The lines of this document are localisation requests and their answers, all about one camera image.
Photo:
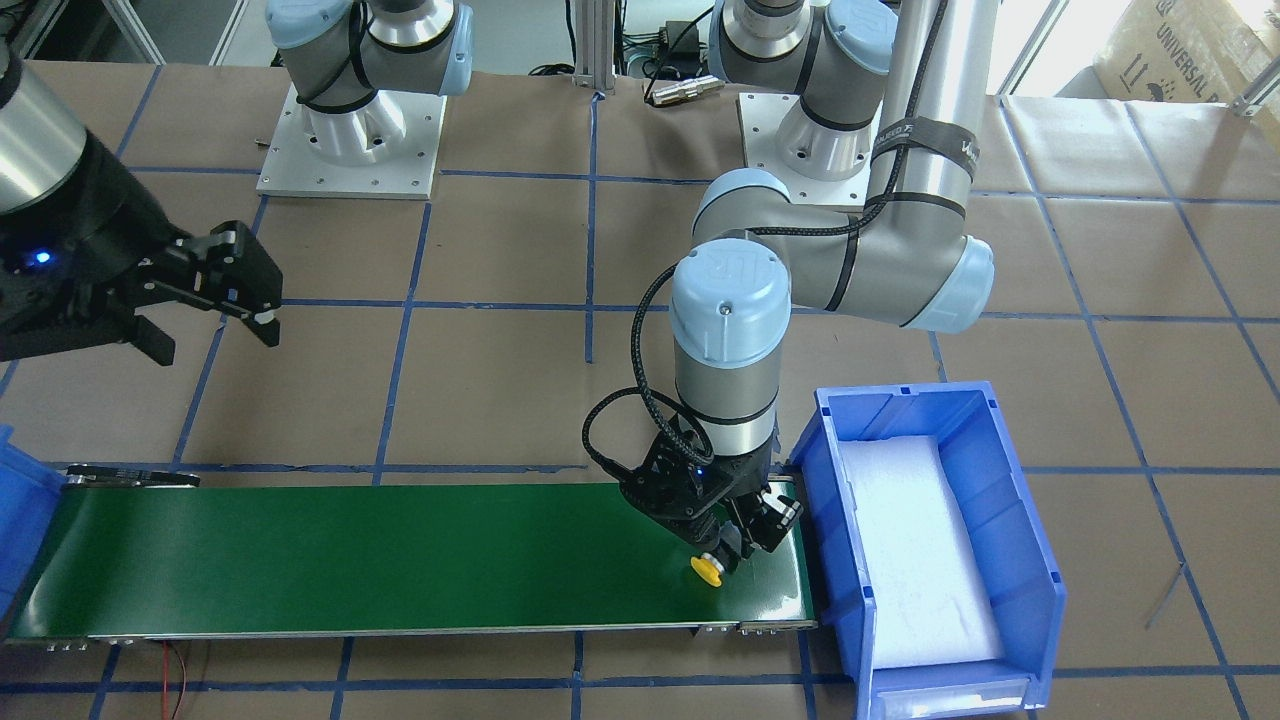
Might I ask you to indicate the aluminium frame post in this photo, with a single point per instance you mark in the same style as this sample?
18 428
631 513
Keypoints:
595 26

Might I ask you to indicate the silver cylindrical connector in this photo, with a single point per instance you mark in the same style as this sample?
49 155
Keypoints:
683 91

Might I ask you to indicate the blue plastic bin with foam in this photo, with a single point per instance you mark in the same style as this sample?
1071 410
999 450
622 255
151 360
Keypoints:
944 593

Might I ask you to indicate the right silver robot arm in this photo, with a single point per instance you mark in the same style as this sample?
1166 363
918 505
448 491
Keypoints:
340 55

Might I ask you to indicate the green conveyor belt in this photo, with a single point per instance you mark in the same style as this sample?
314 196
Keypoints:
275 562

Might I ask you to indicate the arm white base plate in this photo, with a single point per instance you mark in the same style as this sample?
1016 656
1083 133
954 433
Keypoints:
386 150
770 150

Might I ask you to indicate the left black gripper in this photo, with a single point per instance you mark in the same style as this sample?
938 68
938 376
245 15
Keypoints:
772 521

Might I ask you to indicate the cardboard box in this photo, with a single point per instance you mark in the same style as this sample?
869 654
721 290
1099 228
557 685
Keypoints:
1187 51

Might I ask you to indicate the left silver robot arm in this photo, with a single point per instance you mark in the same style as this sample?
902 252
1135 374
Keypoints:
896 91

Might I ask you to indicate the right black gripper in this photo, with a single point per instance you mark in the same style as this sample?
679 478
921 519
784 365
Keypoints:
112 215

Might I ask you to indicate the yellow mushroom push button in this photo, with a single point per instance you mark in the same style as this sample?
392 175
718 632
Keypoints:
704 568

